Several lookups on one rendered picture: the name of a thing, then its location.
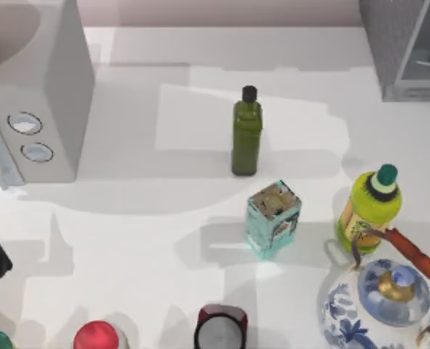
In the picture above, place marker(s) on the grey cabinet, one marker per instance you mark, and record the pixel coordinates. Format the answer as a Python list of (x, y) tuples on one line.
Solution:
[(407, 47)]

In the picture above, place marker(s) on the yellow-green bottle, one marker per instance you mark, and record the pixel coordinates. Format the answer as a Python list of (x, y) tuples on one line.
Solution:
[(371, 211)]

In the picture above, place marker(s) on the dark green bottle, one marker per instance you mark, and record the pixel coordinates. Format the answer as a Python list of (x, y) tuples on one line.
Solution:
[(247, 138)]

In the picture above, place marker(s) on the large microwave knob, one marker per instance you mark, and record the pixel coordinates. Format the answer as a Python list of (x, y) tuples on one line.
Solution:
[(24, 123)]

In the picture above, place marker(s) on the red-capped bottle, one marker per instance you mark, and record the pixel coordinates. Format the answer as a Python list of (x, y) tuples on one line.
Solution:
[(98, 336)]

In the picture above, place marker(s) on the red and black can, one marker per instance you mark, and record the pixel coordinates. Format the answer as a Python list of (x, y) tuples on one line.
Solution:
[(220, 329)]

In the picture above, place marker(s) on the teal glass bottle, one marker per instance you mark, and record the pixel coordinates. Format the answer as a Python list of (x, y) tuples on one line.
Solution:
[(273, 221)]

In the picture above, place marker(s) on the blue and white teapot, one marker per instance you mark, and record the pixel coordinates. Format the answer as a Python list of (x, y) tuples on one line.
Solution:
[(378, 305)]

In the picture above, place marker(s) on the small microwave knob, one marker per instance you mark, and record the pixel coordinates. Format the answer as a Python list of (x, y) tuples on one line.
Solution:
[(37, 152)]

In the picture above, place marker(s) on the pale microwave oven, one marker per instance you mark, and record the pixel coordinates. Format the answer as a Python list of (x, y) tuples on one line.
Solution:
[(51, 91)]

